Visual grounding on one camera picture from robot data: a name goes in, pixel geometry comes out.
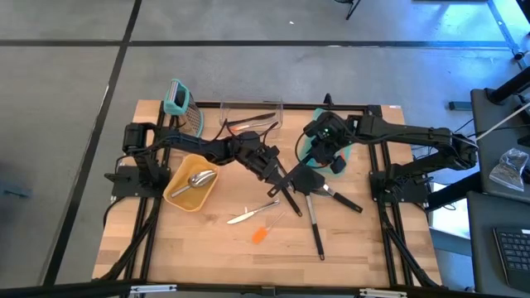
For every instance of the yellow-orange plastic bin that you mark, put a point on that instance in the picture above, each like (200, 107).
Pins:
(186, 198)

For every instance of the clear plastic bag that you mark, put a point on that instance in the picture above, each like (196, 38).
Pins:
(511, 165)

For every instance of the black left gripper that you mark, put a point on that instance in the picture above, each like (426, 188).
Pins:
(269, 163)

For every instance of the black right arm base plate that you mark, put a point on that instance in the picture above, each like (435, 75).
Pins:
(414, 198)

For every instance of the silver butter knife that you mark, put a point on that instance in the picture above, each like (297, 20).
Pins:
(252, 212)

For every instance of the silver metal scoop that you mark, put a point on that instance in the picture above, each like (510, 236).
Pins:
(200, 179)

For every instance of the grey-blue floor bar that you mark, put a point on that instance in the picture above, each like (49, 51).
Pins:
(459, 106)

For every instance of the long orange silicone spatula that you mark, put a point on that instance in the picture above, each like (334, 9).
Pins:
(343, 157)

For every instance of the black camera mount knob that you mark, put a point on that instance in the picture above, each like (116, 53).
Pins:
(327, 98)

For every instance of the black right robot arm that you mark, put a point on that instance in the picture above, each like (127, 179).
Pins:
(414, 134)

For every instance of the black computer keyboard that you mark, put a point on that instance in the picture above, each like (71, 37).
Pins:
(515, 256)

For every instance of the silver bracket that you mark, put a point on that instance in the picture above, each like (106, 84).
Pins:
(153, 288)
(383, 293)

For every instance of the dark grey desk with keyboard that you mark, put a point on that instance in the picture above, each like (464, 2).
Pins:
(480, 248)

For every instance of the black slotted spatula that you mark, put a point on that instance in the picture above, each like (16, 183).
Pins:
(275, 191)

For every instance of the black desk beam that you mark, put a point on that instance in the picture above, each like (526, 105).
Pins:
(455, 190)

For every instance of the metal table leg with caster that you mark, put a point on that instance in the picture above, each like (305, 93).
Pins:
(503, 29)

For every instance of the black stand leg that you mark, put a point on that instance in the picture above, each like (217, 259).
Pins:
(351, 9)

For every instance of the black knife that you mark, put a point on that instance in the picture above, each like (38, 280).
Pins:
(254, 118)

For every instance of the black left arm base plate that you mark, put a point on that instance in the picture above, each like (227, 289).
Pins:
(136, 192)

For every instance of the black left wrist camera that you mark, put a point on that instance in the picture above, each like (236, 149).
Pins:
(248, 151)

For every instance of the teal translucent plastic bin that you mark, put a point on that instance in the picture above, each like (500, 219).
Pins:
(304, 151)

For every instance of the black rig crossbar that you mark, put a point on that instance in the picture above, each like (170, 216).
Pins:
(62, 289)

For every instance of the black desk leg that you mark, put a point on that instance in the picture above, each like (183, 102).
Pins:
(509, 87)

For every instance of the clear plastic bin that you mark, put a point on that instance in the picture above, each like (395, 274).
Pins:
(232, 108)

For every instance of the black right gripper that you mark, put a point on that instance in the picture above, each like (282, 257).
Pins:
(327, 132)

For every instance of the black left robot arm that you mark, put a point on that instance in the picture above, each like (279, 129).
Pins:
(194, 145)

